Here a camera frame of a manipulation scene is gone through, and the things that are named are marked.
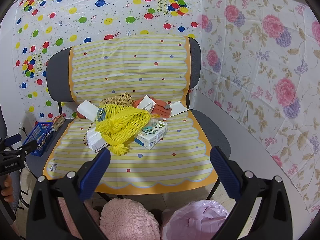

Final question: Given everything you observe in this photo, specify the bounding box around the white foam block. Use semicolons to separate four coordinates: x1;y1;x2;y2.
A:
76;100;99;122

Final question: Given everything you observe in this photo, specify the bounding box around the small white box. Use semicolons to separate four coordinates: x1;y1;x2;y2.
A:
137;95;156;113

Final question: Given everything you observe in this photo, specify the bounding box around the yellow striped chair cover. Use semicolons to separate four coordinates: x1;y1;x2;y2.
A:
47;35;217;195

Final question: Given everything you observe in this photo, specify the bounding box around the floral pattern wall sheet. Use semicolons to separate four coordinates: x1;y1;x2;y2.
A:
199;0;319;216

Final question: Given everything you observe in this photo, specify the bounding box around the orange knit glove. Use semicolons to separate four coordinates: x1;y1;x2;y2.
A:
133;97;171;118

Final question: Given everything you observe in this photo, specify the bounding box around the white paper sheet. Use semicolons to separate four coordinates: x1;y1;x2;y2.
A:
170;101;189;117

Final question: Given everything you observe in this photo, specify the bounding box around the white blue milk carton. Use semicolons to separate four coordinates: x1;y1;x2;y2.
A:
135;120;168;150

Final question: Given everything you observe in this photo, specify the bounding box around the red apple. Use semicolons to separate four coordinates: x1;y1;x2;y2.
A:
76;112;86;119

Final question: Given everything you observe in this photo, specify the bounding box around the pink fluffy cushion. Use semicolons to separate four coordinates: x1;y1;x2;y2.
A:
100;198;161;240

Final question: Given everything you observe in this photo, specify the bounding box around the woven bamboo basket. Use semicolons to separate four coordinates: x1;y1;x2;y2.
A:
99;92;134;107

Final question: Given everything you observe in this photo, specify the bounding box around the grey office chair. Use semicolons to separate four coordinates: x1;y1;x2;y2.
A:
24;36;231;201

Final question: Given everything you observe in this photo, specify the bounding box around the person's left hand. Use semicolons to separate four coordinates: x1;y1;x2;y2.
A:
1;174;14;203

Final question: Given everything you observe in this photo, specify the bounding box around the white folded carton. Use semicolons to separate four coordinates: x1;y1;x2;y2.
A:
86;128;109;152

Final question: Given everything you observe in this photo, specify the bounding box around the blue plastic basket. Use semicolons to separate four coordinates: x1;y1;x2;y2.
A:
23;122;53;157

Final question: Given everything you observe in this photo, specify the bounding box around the balloon pattern wall sheet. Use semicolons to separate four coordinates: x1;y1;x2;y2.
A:
12;0;210;123

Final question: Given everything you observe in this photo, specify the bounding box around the yellow mesh net bag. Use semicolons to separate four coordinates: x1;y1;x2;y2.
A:
95;104;151;156

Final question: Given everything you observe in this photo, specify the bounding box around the pink plastic trash bag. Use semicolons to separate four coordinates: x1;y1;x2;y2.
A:
161;199;229;240

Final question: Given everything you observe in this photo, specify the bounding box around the stack of books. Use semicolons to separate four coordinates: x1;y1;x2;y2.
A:
52;114;66;132

